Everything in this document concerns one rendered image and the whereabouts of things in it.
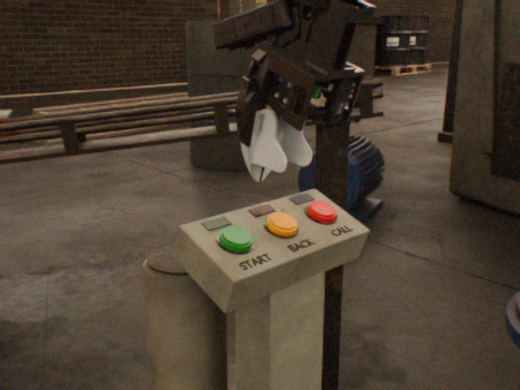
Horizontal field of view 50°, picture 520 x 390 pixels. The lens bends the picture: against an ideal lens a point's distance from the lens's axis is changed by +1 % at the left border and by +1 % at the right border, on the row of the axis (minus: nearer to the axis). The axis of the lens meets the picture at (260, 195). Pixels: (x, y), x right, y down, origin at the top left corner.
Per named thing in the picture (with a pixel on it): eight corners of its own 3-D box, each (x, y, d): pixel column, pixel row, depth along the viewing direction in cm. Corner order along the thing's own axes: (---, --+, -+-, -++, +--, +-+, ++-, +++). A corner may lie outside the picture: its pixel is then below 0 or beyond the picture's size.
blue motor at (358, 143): (292, 220, 253) (294, 146, 243) (336, 189, 301) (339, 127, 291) (357, 231, 239) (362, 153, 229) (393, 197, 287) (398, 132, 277)
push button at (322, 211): (299, 214, 75) (302, 202, 74) (318, 207, 78) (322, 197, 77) (319, 230, 73) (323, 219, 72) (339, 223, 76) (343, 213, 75)
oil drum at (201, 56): (171, 159, 370) (164, 18, 344) (240, 147, 408) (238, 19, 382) (227, 176, 328) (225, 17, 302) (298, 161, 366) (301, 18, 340)
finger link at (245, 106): (237, 149, 55) (256, 65, 51) (227, 142, 56) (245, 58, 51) (271, 142, 58) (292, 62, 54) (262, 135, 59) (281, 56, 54)
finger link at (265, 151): (265, 210, 56) (287, 128, 51) (229, 179, 59) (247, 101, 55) (287, 202, 58) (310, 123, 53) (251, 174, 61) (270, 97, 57)
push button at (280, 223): (257, 226, 71) (261, 214, 70) (280, 219, 73) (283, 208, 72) (278, 244, 68) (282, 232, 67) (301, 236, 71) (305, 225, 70)
